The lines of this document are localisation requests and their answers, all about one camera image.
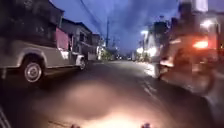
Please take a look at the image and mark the wet dark asphalt road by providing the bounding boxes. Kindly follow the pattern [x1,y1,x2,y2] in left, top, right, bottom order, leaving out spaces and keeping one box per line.
[0,59,224,128]

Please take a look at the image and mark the utility pole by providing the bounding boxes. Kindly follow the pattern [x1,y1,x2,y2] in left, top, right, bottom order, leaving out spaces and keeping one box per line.
[104,18,111,50]

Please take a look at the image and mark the white pickup truck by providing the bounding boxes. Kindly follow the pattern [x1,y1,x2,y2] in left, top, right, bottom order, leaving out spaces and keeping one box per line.
[0,36,87,84]

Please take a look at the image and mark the vehicle with red tail light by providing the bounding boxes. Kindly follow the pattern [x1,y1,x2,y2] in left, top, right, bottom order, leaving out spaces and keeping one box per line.
[153,2,224,98]

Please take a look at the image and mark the dark building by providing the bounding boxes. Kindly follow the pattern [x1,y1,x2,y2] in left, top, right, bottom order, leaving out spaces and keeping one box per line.
[0,0,65,48]

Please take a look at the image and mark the building with red wall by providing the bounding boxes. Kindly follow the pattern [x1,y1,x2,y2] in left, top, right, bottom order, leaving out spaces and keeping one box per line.
[54,18,102,63]

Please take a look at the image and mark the overhead wires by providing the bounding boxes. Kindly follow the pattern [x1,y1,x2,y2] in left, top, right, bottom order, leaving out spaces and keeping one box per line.
[77,0,108,35]

